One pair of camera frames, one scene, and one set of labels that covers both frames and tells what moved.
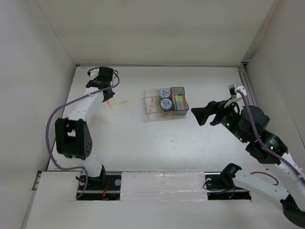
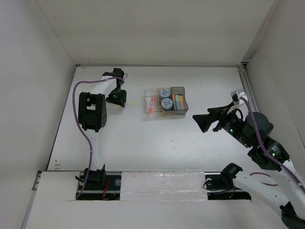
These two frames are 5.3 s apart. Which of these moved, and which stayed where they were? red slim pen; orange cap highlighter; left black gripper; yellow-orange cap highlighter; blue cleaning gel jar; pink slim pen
Moved: red slim pen; left black gripper
Stayed: yellow-orange cap highlighter; orange cap highlighter; pink slim pen; blue cleaning gel jar
